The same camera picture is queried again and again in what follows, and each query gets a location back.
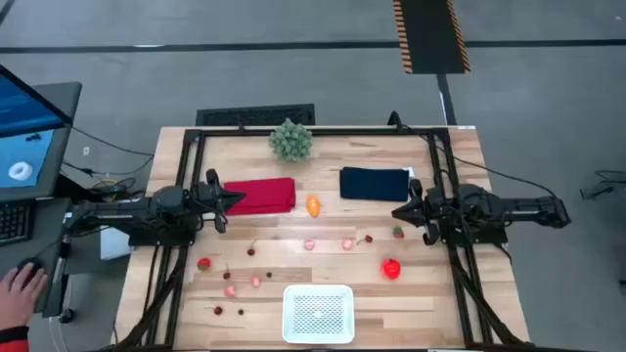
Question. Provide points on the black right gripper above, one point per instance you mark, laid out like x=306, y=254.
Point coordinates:
x=426, y=210

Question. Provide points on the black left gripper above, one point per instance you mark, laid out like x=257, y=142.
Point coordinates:
x=209, y=198

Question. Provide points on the red toy strawberry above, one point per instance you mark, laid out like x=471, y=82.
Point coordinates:
x=398, y=233
x=204, y=264

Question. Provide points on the dark red toy cherry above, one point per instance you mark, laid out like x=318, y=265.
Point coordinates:
x=218, y=310
x=368, y=239
x=251, y=252
x=227, y=276

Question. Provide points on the red and pink items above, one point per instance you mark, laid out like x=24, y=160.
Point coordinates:
x=391, y=269

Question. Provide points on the pink toy fruit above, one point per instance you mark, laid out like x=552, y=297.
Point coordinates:
x=347, y=243
x=230, y=291
x=309, y=244
x=255, y=281

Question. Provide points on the orange toy fruit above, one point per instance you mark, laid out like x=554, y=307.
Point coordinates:
x=313, y=206

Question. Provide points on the white perforated plastic basket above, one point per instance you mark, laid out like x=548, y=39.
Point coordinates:
x=318, y=315

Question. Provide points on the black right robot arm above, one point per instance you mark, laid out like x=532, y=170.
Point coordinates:
x=528, y=210

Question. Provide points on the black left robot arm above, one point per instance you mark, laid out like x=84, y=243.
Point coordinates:
x=122, y=215

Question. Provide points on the red folded cloth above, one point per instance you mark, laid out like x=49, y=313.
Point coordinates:
x=266, y=195

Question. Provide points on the white label tag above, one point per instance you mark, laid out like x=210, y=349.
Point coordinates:
x=410, y=171

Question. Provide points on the navy folded cloth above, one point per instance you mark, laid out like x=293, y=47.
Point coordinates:
x=374, y=184

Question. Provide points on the green spiky plant ball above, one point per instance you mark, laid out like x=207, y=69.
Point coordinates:
x=291, y=142

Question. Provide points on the white box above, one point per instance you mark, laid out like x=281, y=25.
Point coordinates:
x=112, y=244

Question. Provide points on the black mat with orange stripes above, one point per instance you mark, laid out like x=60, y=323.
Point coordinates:
x=430, y=34

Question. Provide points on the grey computer desk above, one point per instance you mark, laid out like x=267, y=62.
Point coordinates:
x=49, y=230

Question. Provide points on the black caster wheel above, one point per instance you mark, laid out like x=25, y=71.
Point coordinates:
x=67, y=316

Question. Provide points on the computer monitor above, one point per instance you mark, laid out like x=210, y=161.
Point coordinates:
x=29, y=156

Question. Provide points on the black computer mouse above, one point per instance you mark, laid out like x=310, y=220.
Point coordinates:
x=28, y=263

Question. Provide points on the black keyboard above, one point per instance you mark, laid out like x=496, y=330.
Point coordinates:
x=12, y=222

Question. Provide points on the person's hand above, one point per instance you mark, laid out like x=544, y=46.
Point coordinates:
x=19, y=293

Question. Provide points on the black aluminium table frame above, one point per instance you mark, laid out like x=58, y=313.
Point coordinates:
x=342, y=132

